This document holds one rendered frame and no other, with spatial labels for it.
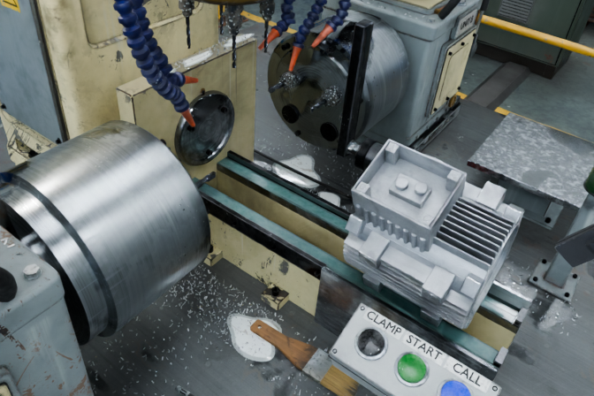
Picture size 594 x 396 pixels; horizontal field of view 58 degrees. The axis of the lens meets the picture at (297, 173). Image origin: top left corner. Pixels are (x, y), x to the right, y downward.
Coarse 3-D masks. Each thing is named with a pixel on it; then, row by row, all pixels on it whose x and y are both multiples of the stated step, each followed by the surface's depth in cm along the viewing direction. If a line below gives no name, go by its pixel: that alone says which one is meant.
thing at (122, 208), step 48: (96, 144) 68; (144, 144) 69; (0, 192) 62; (48, 192) 61; (96, 192) 63; (144, 192) 66; (192, 192) 70; (48, 240) 59; (96, 240) 60; (144, 240) 65; (192, 240) 71; (96, 288) 62; (144, 288) 66
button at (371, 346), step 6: (366, 330) 59; (372, 330) 59; (360, 336) 59; (366, 336) 59; (372, 336) 59; (378, 336) 59; (360, 342) 59; (366, 342) 58; (372, 342) 58; (378, 342) 58; (384, 342) 58; (360, 348) 58; (366, 348) 58; (372, 348) 58; (378, 348) 58; (366, 354) 58; (372, 354) 58
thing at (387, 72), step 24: (384, 24) 109; (288, 48) 106; (312, 48) 102; (336, 48) 99; (384, 48) 106; (288, 72) 106; (312, 72) 105; (336, 72) 101; (384, 72) 104; (408, 72) 115; (288, 96) 112; (312, 96) 108; (336, 96) 102; (384, 96) 105; (288, 120) 114; (312, 120) 111; (336, 120) 107; (360, 120) 104; (312, 144) 115; (336, 144) 110
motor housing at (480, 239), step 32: (448, 224) 72; (480, 224) 71; (512, 224) 71; (352, 256) 80; (384, 256) 75; (416, 256) 74; (448, 256) 72; (480, 256) 70; (416, 288) 74; (448, 320) 76
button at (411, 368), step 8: (400, 360) 57; (408, 360) 57; (416, 360) 57; (400, 368) 56; (408, 368) 56; (416, 368) 56; (424, 368) 56; (400, 376) 56; (408, 376) 56; (416, 376) 56; (424, 376) 56
